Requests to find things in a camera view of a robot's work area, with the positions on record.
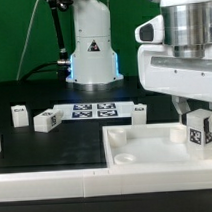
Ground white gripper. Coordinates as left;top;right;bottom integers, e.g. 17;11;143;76
136;40;212;148

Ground white square tabletop part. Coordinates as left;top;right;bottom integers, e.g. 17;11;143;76
101;119;212;169

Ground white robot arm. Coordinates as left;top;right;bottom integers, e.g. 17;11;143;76
66;0;212;131

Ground white fiducial marker sheet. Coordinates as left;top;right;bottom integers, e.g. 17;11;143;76
54;101;134;120

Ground white front obstacle wall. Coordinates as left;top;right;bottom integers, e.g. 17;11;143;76
0;160;212;202

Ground black cable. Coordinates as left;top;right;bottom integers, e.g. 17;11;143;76
19;60;73;82

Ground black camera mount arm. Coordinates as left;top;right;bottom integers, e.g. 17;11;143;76
45;0;73;60

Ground white thin cable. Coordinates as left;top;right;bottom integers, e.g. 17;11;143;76
12;0;46;82

